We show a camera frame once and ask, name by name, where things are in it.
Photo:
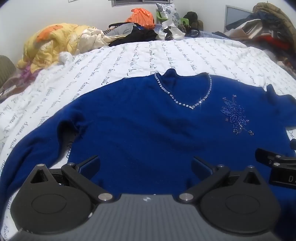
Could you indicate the brown sofa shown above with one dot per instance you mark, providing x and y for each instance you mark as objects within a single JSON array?
[{"x": 5, "y": 69}]

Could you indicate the blue rhinestone sweater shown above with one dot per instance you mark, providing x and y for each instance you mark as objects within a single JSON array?
[{"x": 148, "y": 125}]

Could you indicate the white script-printed bed sheet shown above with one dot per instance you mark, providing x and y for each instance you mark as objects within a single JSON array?
[{"x": 143, "y": 58}]

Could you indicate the grey garment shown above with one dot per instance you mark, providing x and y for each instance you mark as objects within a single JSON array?
[{"x": 120, "y": 30}]

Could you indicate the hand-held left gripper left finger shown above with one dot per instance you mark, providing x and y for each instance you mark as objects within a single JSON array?
[{"x": 89, "y": 166}]

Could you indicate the black garment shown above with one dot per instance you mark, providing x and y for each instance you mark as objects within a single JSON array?
[{"x": 136, "y": 36}]

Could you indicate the yellow orange quilt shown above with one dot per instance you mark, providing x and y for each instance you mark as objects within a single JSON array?
[{"x": 50, "y": 44}]

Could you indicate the dark green brown bag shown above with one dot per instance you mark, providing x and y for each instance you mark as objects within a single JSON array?
[{"x": 193, "y": 19}]

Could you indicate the grey framed board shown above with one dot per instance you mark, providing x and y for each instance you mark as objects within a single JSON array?
[{"x": 235, "y": 16}]

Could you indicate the orange plastic bag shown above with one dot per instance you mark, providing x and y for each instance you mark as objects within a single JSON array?
[{"x": 140, "y": 16}]

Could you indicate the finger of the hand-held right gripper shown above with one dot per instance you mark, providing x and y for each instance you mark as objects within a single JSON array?
[{"x": 266, "y": 155}]

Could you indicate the cream crumpled cloth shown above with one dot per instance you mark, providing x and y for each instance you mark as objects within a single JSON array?
[{"x": 94, "y": 38}]

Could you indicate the silver foil packaging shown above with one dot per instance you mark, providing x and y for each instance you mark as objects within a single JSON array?
[{"x": 168, "y": 31}]

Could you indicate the green plastic stool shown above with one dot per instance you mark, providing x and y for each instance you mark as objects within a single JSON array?
[{"x": 185, "y": 20}]

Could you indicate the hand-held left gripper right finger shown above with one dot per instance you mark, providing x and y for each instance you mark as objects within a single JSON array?
[{"x": 199, "y": 167}]

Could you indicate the pile of mixed clothes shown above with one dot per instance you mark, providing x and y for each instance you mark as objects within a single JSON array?
[{"x": 266, "y": 25}]

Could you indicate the purple floral blanket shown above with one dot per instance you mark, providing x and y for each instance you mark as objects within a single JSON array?
[{"x": 16, "y": 81}]

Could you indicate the white blue floral bag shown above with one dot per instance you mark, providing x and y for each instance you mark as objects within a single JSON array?
[{"x": 168, "y": 11}]

